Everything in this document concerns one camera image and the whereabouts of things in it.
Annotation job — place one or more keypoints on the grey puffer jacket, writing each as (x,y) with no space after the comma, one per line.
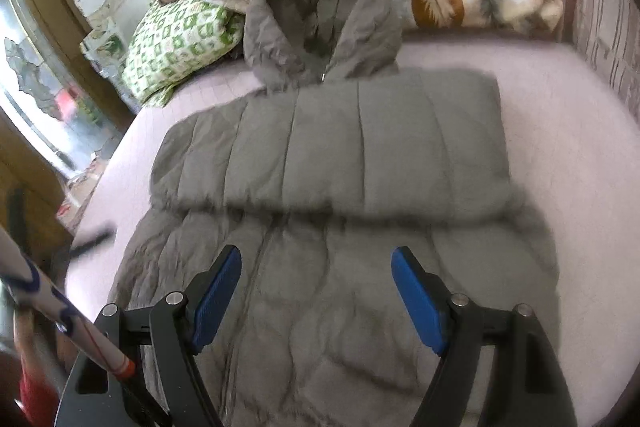
(325,157)

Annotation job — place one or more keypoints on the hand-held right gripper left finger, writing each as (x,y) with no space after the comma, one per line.
(217,297)

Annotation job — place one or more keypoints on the striped floral sofa backrest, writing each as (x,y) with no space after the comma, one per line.
(610,37)

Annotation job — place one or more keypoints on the pink quilted bed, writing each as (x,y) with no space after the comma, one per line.
(575,157)

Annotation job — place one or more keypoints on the white tube with orange tip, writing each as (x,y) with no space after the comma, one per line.
(50,302)

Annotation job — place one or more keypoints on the window with wooden frame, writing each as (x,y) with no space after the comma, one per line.
(30,72)

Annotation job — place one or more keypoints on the green white plastic bag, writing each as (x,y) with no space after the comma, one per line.
(102,44)

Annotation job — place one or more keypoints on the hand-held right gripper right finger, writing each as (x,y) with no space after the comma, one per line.
(420,297)

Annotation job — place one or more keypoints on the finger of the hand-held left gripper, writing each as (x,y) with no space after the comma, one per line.
(92,239)

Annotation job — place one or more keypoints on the green patterned pillow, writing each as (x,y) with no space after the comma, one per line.
(175,47)

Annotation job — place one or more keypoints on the person's red clothing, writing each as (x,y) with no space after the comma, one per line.
(37,389)

